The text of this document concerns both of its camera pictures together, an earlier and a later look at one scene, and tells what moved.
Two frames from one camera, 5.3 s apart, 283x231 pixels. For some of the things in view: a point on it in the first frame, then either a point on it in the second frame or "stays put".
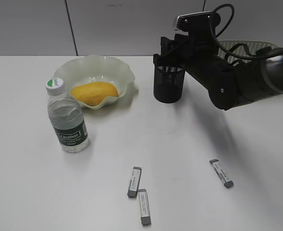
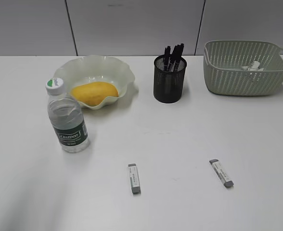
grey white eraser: x=144 y=210 → x=134 y=178
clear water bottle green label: x=66 y=116 stays put
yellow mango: x=92 y=93 stays put
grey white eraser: x=225 y=179 stays put
